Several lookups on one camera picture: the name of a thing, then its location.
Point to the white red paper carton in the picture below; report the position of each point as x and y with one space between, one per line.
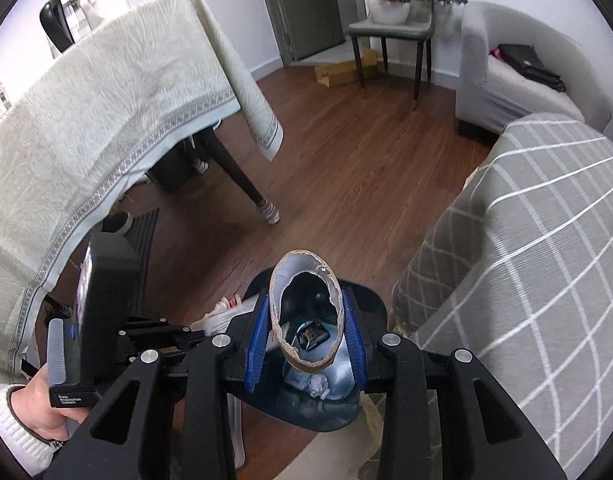
226 320

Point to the beige patterned tablecloth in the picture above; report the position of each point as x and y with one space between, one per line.
111 110

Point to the potted plant grey pot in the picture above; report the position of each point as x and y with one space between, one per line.
420 10

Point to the grey armchair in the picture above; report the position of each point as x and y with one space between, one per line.
486 85

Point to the potted plant white pot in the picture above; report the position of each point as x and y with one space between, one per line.
389 10

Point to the black storage box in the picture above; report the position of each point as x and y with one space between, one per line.
171 167

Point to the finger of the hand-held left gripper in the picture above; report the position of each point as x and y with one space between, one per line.
151 350
156 329

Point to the dark blue trash bin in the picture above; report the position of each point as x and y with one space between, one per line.
296 417

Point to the dark floor mat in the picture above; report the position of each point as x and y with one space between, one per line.
144 255

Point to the person's left hand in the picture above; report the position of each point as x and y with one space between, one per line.
41 417

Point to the grey chair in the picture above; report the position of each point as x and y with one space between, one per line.
386 32

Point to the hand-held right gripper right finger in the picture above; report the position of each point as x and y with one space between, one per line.
355 350

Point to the dark foil wrapper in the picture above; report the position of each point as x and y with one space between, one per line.
312 337

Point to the red cloth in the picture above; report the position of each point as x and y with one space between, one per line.
496 53

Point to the grey green door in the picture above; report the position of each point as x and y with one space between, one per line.
311 10

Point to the beige rug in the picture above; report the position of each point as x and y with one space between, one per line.
336 455

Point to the dark table leg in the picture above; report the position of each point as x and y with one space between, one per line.
231 170

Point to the black bag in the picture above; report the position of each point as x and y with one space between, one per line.
528 65

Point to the cardboard tube silver lining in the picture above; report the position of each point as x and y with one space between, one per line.
286 280

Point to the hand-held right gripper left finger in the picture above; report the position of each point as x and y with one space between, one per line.
254 345

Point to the person's left forearm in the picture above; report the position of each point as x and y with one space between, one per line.
6 430

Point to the white paper ball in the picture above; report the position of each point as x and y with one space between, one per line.
320 388

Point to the glass electric kettle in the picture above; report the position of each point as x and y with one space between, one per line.
59 15

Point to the flat cardboard box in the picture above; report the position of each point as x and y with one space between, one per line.
341 72

